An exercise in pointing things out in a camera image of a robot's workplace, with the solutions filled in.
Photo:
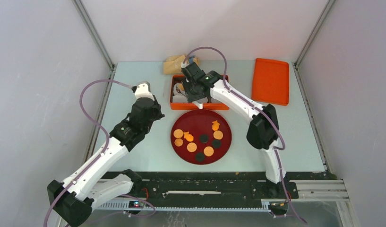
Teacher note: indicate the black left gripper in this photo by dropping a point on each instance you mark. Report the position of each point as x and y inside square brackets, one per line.
[157, 106]

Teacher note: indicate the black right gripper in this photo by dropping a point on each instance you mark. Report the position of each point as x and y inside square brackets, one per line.
[194, 95]

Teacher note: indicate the orange cookie box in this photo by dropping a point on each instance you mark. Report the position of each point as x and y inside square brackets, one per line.
[209, 103]

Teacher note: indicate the orange fish shaped cookie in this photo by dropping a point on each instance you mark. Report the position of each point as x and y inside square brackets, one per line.
[215, 125]
[188, 137]

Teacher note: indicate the dark red round plate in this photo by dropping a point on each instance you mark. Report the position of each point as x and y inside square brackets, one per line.
[199, 122]

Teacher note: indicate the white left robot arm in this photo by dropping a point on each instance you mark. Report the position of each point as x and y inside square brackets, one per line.
[77, 196]

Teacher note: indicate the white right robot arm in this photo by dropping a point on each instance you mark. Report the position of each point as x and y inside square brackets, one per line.
[263, 132]

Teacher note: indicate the white paper cupcake liner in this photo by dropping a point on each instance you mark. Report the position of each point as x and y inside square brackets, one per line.
[179, 99]
[177, 91]

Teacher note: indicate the beige cloth bag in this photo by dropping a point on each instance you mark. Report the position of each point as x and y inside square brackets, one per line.
[172, 64]

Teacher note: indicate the dark chocolate round cookie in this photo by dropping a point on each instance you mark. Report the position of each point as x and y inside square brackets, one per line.
[203, 138]
[216, 143]
[200, 157]

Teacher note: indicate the orange box lid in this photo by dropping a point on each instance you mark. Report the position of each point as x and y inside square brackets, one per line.
[271, 82]

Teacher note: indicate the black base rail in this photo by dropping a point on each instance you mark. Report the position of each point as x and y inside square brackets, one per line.
[211, 190]

